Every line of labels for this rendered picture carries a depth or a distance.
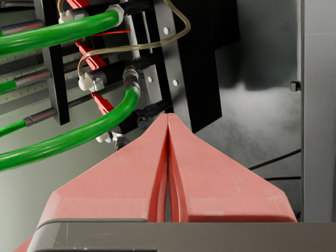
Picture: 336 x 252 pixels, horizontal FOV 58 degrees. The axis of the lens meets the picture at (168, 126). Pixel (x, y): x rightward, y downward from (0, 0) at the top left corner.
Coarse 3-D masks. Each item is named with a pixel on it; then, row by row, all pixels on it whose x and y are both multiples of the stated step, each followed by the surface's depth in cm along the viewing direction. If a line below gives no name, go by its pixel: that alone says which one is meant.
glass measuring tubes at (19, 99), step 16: (64, 48) 63; (96, 48) 67; (0, 64) 56; (16, 64) 57; (32, 64) 60; (0, 80) 58; (0, 96) 59; (16, 96) 61; (32, 96) 61; (48, 96) 63; (0, 112) 57
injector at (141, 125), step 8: (168, 96) 52; (152, 104) 50; (160, 104) 50; (168, 104) 51; (136, 112) 47; (144, 112) 48; (152, 112) 49; (128, 120) 46; (136, 120) 46; (144, 120) 45; (112, 128) 44; (120, 128) 45; (128, 128) 46; (144, 128) 45
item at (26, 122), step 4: (20, 120) 55; (24, 120) 55; (28, 120) 56; (12, 124) 54; (16, 124) 55; (20, 124) 55; (24, 124) 55; (28, 124) 56; (0, 128) 54; (4, 128) 53; (8, 128) 54; (12, 128) 54; (16, 128) 55; (20, 128) 55; (0, 132) 53; (4, 132) 53; (8, 132) 54; (0, 136) 53
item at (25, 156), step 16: (16, 80) 49; (32, 80) 51; (128, 80) 35; (128, 96) 30; (112, 112) 27; (128, 112) 28; (80, 128) 25; (96, 128) 25; (32, 144) 23; (48, 144) 23; (64, 144) 24; (80, 144) 25; (0, 160) 22; (16, 160) 23; (32, 160) 23
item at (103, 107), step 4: (96, 96) 48; (100, 96) 48; (96, 100) 48; (100, 100) 47; (104, 100) 47; (100, 104) 47; (104, 104) 47; (108, 104) 47; (100, 108) 48; (104, 108) 47; (108, 108) 47; (112, 108) 47; (104, 112) 46
